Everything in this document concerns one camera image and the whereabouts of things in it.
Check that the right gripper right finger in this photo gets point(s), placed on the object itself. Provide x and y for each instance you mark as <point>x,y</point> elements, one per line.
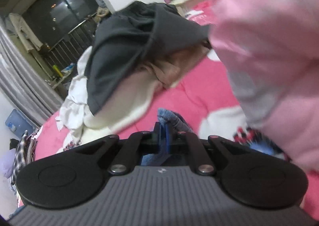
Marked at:
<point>187,143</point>

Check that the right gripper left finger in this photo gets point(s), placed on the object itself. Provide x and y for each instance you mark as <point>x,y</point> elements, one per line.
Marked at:
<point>133,149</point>

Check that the blue denim jeans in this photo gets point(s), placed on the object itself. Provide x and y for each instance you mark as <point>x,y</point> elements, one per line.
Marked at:
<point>162,158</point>

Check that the cream knitted garment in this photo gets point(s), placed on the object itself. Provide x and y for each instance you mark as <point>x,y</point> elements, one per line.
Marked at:
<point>128,103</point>

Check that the pink floral bed blanket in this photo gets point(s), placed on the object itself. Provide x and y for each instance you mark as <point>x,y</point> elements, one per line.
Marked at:
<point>203,97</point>

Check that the white garment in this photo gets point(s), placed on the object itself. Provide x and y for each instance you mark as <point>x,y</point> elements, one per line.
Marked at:
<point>72,112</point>

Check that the brown patterned garment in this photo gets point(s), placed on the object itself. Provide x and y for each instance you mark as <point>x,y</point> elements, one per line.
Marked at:
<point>171,68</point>

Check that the dark grey garment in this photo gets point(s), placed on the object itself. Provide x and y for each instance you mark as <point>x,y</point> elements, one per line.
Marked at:
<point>140,32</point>

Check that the yellow green bottle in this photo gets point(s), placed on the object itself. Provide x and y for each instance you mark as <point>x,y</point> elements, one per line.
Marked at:
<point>57,71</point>

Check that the folded black white plaid shirt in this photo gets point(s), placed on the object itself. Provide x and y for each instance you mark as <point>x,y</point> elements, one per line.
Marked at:
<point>25,154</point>

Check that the metal balcony railing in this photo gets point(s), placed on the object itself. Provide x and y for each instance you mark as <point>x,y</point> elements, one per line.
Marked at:
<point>69,49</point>

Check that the blue water jug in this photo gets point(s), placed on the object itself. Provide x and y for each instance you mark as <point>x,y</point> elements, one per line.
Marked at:
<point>18,124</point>

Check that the lavender quilted storage bag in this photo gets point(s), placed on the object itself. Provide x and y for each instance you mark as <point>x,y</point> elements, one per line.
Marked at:
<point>7,163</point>

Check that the grey curtain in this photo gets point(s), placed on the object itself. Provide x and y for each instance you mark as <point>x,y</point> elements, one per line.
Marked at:
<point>27,91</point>

